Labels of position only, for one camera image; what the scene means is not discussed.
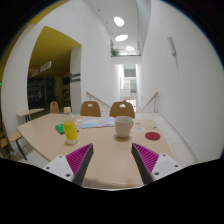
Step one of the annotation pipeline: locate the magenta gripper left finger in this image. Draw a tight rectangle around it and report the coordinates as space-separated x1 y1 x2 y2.
42 143 95 186

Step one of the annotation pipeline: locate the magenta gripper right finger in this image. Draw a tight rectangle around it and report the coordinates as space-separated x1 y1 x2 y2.
130 142 183 186

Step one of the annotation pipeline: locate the red round coaster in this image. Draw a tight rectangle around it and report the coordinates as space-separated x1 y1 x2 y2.
145 132 160 141

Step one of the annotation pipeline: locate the yellow drink bottle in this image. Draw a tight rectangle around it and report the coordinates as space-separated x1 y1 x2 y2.
63 107 78 145

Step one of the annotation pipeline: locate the white round sticker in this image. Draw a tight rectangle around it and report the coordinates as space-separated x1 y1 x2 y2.
137 128 146 132

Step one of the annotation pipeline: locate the green small object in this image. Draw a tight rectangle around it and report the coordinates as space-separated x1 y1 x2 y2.
55 124 65 135

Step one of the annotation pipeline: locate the light blue paper sheet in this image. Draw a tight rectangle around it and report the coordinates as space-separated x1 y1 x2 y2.
81 117 115 128

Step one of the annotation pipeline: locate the white ceramic mug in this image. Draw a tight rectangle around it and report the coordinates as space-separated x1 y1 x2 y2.
114 116 134 138

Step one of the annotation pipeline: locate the wooden chair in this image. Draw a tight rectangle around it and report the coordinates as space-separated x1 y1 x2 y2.
80 101 101 117
50 101 59 114
109 102 135 118

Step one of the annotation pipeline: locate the wooden chair right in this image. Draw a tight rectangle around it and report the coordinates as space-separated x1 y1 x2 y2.
109 102 135 118

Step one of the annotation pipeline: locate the wooden chair far left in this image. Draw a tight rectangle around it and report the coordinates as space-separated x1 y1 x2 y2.
50 101 59 114

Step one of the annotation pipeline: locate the right stair handrail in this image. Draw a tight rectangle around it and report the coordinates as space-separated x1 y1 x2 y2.
141 91 159 113

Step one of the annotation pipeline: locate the stair handrail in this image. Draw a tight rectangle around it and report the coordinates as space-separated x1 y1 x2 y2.
86 92 110 108
141 91 159 113

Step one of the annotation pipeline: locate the wooden bench seat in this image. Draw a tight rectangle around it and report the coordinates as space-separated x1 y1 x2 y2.
8 131 27 159

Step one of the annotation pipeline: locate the left stair handrail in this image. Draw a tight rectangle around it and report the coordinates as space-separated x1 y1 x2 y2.
86 92 110 108

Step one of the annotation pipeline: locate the small side table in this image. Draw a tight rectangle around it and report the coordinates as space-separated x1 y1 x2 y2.
17 108 44 122

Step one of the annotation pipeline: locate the hanging white sign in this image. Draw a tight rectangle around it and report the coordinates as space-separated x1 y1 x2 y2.
31 61 52 77

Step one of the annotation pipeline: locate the balcony potted plant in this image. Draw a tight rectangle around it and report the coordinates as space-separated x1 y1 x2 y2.
111 48 119 57

